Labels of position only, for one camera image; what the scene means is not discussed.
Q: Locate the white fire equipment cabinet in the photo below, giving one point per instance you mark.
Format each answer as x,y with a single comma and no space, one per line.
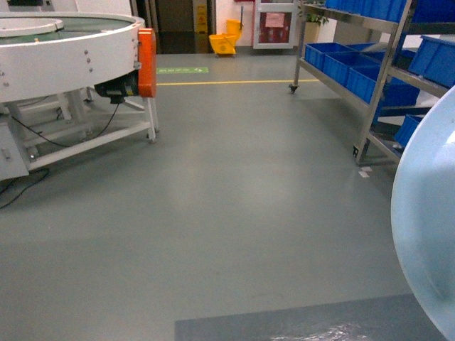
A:
274,24

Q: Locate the stainless steel shelf rack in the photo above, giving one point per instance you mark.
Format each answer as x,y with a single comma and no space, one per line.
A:
383,80

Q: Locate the light blue round tray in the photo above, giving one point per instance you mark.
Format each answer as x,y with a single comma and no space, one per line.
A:
422,214

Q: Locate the yellow mop bucket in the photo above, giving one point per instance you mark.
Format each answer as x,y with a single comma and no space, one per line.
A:
225,43

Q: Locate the yellow wet floor sign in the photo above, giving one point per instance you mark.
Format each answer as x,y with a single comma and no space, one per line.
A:
201,18

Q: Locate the blue bin on shelf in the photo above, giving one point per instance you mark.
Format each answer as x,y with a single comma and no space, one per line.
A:
337,65
315,52
362,82

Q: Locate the white round conveyor machine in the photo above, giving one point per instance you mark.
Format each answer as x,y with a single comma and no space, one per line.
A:
69,83

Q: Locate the green floor sign sticker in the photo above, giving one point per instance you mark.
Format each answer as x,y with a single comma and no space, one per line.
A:
181,70

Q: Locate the orange motor guard cover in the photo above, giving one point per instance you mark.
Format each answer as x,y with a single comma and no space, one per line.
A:
147,57

